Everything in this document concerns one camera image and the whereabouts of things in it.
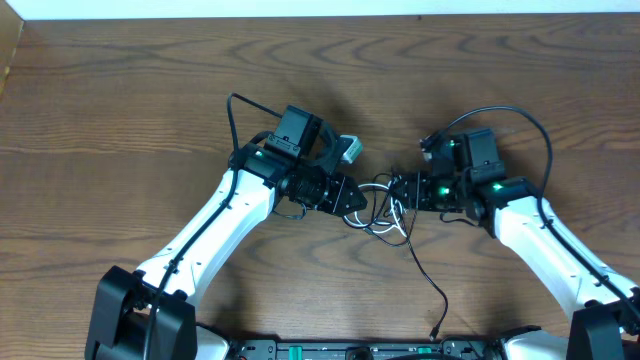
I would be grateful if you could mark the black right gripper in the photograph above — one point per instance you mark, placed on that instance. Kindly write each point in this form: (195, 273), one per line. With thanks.
(417, 190)

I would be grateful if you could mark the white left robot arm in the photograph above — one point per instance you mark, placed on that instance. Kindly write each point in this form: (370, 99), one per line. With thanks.
(150, 313)

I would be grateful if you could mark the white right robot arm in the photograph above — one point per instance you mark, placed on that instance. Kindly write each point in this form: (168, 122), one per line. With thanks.
(467, 176)

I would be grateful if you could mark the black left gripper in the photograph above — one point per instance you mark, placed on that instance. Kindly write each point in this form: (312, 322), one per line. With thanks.
(331, 195)

